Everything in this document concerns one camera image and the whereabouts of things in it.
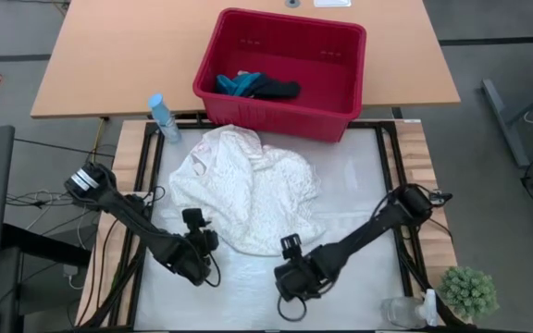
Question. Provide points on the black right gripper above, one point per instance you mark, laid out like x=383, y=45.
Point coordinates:
x=294, y=279

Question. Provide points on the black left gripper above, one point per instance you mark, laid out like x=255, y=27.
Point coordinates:
x=204, y=242

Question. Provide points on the white lace shirt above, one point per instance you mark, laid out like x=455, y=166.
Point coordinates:
x=248, y=194

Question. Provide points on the red plastic laundry bin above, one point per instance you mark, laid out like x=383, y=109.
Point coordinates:
x=289, y=41

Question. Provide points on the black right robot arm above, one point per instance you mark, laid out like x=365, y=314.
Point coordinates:
x=368, y=233

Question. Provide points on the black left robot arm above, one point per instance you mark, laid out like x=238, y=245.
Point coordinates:
x=127, y=215

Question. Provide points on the clear spray bottle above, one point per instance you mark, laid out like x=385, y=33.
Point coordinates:
x=400, y=312

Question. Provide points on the blue-capped clear water bottle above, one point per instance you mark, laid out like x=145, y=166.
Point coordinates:
x=164, y=118

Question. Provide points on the white power adapter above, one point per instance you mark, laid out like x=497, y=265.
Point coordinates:
x=70, y=273

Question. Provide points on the teal garment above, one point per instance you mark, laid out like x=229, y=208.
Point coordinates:
x=229, y=85

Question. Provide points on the black furniture base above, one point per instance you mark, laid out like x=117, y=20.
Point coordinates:
x=40, y=245

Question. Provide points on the black garment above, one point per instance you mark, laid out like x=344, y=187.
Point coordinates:
x=278, y=89

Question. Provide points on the pale cloth scrap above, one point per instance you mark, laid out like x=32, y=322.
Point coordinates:
x=242, y=73

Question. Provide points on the small green potted plant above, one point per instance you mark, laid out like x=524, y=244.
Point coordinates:
x=469, y=292

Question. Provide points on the light brown wooden desk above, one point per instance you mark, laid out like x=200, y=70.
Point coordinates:
x=109, y=55

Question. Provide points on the grey metal desk leg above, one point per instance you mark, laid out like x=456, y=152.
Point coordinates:
x=502, y=120

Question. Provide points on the white card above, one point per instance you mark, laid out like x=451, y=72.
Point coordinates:
x=332, y=2

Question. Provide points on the black aluminium table frame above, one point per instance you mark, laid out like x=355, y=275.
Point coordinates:
x=380, y=137

